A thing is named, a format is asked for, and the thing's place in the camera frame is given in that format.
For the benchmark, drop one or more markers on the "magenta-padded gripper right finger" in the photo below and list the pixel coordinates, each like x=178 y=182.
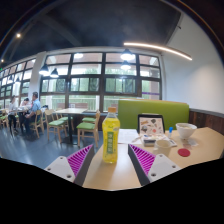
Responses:
x=160 y=165

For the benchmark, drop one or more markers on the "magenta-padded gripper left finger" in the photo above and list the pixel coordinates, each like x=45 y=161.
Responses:
x=60 y=166

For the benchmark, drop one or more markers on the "yellow drink bottle orange cap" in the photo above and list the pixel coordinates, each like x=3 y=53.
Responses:
x=110 y=140

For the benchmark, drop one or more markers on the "white ceramic mug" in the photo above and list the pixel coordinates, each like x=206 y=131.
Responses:
x=163 y=146

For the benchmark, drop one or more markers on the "small white box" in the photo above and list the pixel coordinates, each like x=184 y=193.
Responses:
x=172 y=143

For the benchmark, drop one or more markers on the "flat round red coaster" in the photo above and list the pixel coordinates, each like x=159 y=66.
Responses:
x=183 y=152

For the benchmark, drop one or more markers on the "small dark box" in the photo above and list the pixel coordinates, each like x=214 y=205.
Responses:
x=149 y=141

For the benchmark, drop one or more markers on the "colourful printed sheet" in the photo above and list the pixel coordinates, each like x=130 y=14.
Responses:
x=160 y=136

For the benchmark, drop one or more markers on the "small blue-capped white bottle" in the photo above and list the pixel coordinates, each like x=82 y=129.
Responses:
x=170 y=131

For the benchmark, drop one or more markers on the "pen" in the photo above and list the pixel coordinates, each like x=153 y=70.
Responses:
x=136 y=139

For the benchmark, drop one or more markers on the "black-framed tablet with pictures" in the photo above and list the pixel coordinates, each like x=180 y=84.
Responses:
x=151 y=125

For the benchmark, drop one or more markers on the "white bowl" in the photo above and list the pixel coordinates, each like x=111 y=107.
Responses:
x=186 y=130

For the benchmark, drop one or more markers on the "green upholstered bench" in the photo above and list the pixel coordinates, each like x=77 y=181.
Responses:
x=153 y=111

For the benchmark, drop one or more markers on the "light wooden dining table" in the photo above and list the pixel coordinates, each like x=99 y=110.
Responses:
x=70 y=111

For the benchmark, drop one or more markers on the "person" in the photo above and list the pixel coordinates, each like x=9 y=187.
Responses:
x=35 y=108
x=12 y=108
x=25 y=104

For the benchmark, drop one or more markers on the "large dark-framed window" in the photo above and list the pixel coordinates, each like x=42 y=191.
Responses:
x=100 y=83

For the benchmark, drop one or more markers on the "black pendant lamps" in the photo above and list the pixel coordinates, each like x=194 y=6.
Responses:
x=127 y=55

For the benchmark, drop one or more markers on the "long curved ceiling light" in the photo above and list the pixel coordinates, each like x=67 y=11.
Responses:
x=156 y=47

